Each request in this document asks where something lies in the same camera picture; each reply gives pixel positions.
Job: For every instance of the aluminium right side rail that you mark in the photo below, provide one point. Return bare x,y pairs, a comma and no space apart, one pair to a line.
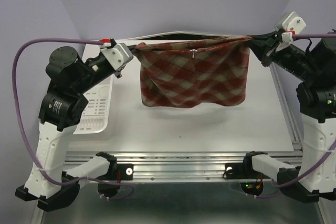
286,85

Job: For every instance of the white plastic basket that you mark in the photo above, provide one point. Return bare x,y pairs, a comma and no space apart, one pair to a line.
94,120

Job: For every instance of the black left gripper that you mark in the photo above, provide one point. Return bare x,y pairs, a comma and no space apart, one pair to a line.
116,73

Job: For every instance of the aluminium rail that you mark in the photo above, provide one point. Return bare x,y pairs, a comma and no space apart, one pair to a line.
177,167
286,85

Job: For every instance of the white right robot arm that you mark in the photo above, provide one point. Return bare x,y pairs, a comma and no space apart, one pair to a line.
315,67

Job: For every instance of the aluminium front rail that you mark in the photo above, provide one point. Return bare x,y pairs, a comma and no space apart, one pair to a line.
177,167

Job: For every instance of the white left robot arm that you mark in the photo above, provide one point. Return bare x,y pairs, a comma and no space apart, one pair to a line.
60,112

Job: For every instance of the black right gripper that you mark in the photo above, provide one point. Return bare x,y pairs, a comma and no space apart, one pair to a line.
267,44

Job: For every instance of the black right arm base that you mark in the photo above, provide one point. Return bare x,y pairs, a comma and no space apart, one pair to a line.
252,182

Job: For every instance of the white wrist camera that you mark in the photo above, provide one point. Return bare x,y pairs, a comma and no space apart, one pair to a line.
289,25
117,54

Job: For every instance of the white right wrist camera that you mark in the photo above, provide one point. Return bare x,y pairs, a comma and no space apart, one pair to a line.
289,25

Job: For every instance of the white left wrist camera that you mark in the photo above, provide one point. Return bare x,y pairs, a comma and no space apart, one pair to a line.
117,54

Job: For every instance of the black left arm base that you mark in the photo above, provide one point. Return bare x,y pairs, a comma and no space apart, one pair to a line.
114,184

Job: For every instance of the red plaid skirt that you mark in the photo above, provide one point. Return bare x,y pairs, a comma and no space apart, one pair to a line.
186,74

